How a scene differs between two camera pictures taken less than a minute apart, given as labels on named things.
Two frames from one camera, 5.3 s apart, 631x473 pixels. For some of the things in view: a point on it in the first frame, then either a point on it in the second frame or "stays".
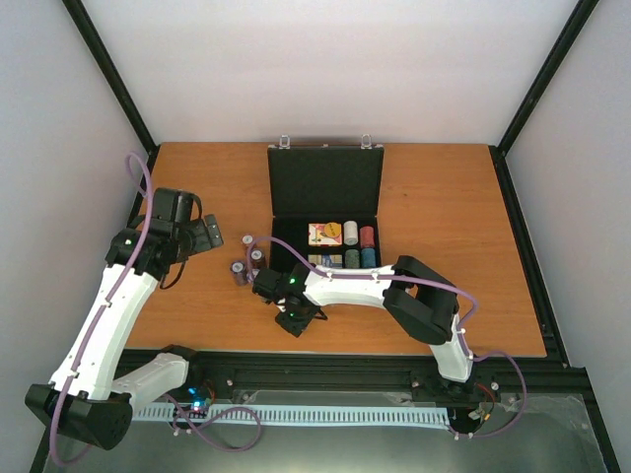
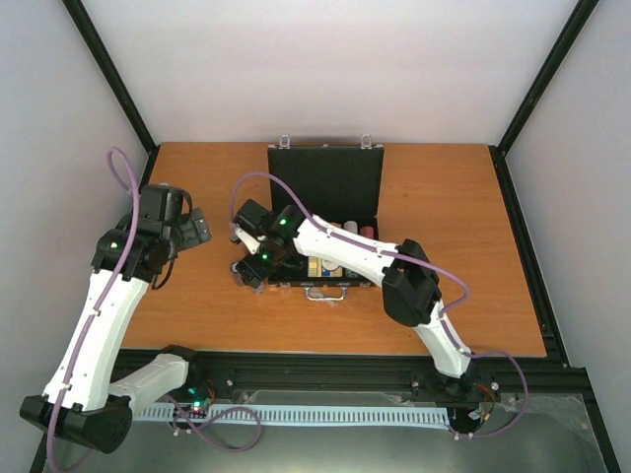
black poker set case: [326, 202] stays
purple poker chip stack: [238, 267] stays
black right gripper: [295, 328] → [251, 273]
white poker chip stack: [350, 233] stays
